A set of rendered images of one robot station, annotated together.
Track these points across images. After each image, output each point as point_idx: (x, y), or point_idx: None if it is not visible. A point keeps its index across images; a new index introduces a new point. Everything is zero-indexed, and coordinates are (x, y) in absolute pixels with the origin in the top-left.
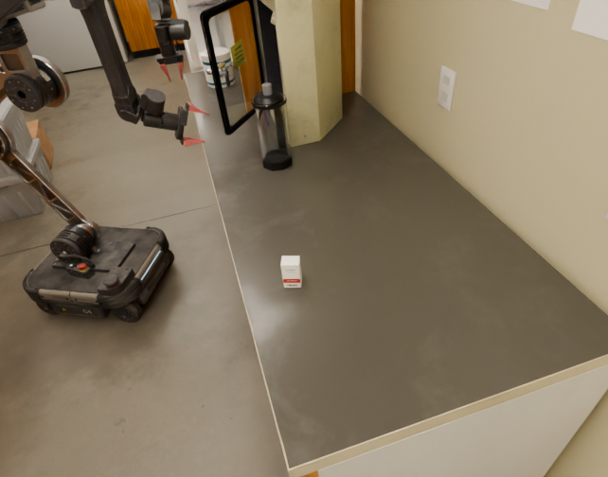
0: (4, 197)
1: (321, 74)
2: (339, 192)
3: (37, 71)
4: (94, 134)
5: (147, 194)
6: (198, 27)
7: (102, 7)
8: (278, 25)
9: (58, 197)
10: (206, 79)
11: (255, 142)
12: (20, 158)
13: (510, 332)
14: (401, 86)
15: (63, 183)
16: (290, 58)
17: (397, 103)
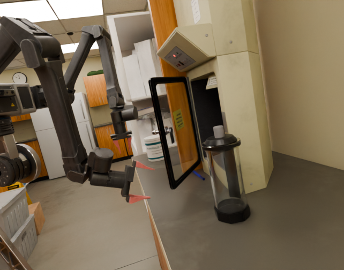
0: None
1: (260, 123)
2: None
3: (16, 154)
4: (73, 209)
5: (100, 250)
6: (141, 131)
7: (59, 70)
8: (221, 78)
9: (20, 262)
10: (148, 156)
11: (198, 195)
12: None
13: None
14: (330, 131)
15: (43, 245)
16: (232, 107)
17: (327, 148)
